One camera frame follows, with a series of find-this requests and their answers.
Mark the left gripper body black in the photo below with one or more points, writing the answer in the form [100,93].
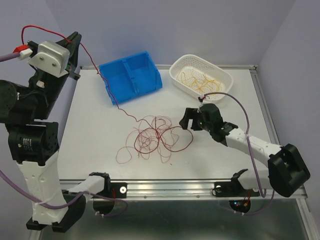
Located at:
[49,91]

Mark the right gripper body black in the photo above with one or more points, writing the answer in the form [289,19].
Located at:
[198,124]

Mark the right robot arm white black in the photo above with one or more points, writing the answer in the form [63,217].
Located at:
[285,170]

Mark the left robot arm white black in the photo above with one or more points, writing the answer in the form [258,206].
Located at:
[33,141]

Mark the white perforated plastic basket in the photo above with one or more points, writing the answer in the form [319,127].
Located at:
[197,76]

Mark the blue plastic divided bin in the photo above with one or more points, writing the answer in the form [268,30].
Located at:
[130,77]

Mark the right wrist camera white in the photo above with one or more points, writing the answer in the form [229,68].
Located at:
[202,99]

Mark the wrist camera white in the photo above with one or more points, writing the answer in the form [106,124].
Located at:
[51,58]
[202,99]

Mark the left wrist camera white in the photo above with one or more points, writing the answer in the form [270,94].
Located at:
[51,58]

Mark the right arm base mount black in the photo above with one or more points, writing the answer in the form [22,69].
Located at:
[232,188]

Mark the aluminium front rail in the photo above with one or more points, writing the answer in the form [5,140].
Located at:
[171,190]

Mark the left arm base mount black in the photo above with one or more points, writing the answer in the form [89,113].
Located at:
[100,183]

